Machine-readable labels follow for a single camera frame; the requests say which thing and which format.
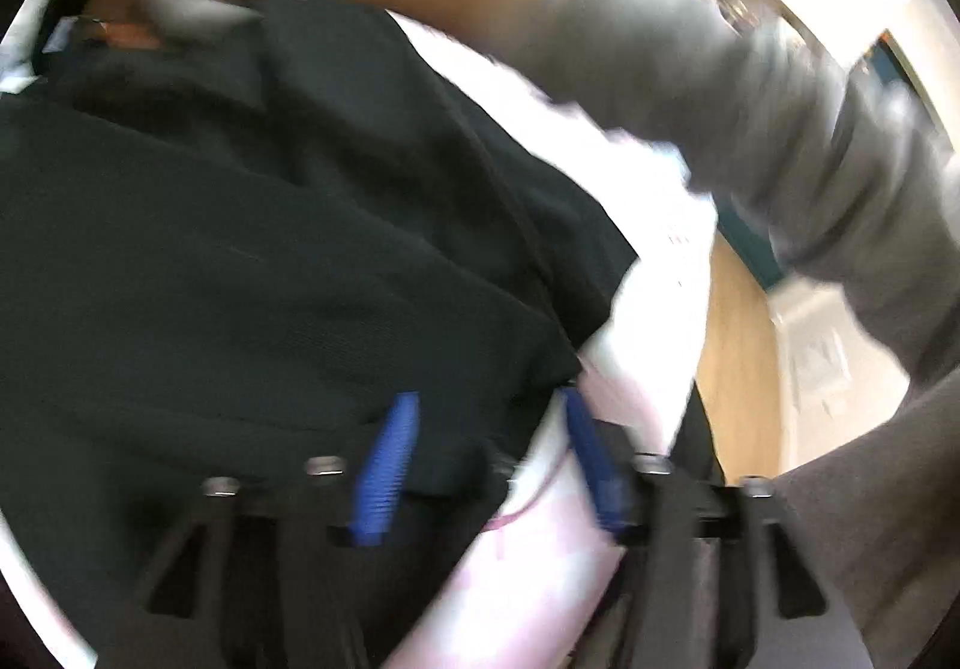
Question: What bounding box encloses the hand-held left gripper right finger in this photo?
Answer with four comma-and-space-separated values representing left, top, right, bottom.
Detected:
561, 388, 835, 669

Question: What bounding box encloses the pink cat printed blanket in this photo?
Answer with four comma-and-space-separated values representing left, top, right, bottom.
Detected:
0, 0, 722, 669

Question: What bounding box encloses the person's clothed body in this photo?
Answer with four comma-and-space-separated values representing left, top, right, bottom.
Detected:
772, 369, 960, 669

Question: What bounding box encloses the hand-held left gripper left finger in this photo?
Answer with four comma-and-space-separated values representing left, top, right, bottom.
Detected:
105, 390, 432, 669

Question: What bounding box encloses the black garment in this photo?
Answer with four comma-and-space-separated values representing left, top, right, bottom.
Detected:
0, 0, 647, 647

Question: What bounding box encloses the person's right forearm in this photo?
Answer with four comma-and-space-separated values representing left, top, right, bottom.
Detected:
225, 0, 960, 386

